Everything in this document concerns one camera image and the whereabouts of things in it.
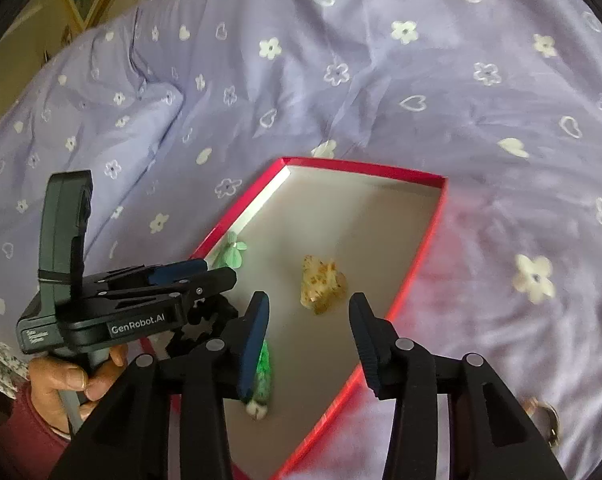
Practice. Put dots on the red cardboard box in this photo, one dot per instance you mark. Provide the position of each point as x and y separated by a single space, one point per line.
331 210

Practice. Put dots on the green beaded hair accessory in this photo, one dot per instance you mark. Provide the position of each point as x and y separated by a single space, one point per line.
263 385

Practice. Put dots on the purple floral bedsheet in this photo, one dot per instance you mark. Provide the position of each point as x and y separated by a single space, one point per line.
381 85

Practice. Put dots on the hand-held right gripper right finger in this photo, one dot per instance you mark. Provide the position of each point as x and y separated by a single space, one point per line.
365 345

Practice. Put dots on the person's left forearm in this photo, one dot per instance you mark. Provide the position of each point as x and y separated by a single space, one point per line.
16 435

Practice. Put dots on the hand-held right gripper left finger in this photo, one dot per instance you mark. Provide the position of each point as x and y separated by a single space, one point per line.
255 345

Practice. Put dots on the green flower hair clip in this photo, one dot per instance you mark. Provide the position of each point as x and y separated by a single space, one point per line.
232 255

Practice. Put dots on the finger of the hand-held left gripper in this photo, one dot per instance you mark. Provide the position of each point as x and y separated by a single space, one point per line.
206 285
178 270

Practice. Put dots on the person's left hand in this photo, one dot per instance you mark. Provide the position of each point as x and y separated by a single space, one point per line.
56 375

